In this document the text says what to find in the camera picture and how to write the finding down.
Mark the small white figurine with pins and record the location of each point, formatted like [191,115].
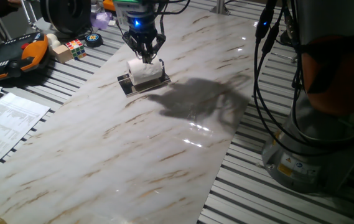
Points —
[52,40]

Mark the large black filament spool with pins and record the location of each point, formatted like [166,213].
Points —
[66,15]

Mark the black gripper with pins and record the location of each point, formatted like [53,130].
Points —
[142,21]

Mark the colourful puzzle cube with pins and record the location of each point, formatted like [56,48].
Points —
[76,49]

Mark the round black disc blue print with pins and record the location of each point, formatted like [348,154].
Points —
[93,39]

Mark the marble pattern board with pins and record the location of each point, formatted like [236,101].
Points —
[133,155]

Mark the aluminium frame post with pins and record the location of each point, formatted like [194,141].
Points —
[220,6]

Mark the plain wooden cube block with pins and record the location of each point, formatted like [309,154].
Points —
[62,53]

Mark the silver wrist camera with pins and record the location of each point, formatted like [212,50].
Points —
[121,12]

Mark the black and orange teach pendant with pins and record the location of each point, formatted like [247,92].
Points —
[8,59]

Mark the green wrist flange adapter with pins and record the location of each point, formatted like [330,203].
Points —
[130,1]

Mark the orange button box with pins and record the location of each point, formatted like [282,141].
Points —
[108,4]

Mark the printed paper sheet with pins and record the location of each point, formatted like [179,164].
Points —
[5,127]

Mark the white toilet paper roll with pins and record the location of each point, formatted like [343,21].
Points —
[145,73]

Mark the pale purple bag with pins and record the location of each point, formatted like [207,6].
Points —
[99,20]

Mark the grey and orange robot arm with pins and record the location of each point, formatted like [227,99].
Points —
[335,18]

